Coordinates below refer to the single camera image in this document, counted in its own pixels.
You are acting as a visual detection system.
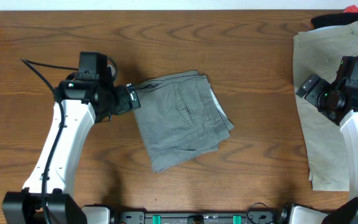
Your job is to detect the grey shorts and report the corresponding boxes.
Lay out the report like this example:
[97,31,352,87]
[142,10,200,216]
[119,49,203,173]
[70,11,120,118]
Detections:
[134,70,234,172]

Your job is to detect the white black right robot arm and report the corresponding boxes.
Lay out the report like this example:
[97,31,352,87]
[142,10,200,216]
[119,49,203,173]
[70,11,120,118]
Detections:
[287,75,358,224]

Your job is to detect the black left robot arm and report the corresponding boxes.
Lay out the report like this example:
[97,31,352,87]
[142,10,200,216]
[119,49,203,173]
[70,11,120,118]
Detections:
[2,80,140,223]

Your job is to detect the beige khaki shorts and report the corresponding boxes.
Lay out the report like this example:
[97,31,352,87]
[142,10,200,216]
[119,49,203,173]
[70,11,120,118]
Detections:
[293,21,358,191]

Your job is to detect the black garment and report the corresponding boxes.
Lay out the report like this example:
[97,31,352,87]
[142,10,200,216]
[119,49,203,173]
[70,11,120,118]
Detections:
[311,12,358,29]

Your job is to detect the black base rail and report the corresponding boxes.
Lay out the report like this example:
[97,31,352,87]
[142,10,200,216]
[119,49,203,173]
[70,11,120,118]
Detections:
[82,203,291,224]

